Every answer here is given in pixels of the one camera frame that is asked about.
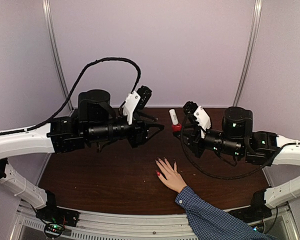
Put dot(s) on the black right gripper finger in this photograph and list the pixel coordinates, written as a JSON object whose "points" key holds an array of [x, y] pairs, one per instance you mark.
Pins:
{"points": [[186, 137], [188, 123]]}

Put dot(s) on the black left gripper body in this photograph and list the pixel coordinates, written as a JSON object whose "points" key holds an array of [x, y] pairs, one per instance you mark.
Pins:
{"points": [[136, 138]]}

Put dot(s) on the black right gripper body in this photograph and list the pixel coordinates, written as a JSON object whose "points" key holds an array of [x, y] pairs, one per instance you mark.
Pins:
{"points": [[197, 150]]}

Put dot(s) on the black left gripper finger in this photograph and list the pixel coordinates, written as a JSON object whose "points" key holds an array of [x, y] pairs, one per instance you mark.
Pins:
{"points": [[147, 116], [152, 129]]}

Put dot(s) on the white nail polish cap brush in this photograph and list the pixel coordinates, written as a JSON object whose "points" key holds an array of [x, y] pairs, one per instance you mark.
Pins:
{"points": [[173, 117]]}

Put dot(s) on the red nail polish bottle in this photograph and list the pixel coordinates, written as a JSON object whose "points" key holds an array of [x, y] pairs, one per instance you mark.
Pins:
{"points": [[176, 127]]}

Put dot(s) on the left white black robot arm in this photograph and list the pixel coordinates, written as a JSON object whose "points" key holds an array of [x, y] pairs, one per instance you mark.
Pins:
{"points": [[93, 121]]}

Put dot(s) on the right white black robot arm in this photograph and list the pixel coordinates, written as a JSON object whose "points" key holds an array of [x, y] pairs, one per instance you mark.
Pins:
{"points": [[236, 139]]}

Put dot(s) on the blue checked shirt forearm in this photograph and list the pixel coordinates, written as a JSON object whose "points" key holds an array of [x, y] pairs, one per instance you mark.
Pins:
{"points": [[211, 223]]}

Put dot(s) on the pale hand with long nails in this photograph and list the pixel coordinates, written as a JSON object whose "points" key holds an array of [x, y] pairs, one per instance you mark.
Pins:
{"points": [[169, 175]]}

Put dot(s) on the round green circuit board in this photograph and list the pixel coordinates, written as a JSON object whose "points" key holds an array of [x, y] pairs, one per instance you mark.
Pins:
{"points": [[53, 230]]}

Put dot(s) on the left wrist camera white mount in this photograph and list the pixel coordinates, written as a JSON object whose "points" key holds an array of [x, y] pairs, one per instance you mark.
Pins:
{"points": [[136, 101]]}

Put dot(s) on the right aluminium corner post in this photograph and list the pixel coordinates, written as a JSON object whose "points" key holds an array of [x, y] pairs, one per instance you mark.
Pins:
{"points": [[253, 35]]}

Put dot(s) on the aluminium corner post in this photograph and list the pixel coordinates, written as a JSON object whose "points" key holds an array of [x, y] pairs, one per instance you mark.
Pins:
{"points": [[253, 35], [54, 48]]}

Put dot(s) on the left aluminium corner post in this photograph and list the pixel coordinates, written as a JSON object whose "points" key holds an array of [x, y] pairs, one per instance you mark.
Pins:
{"points": [[54, 48]]}

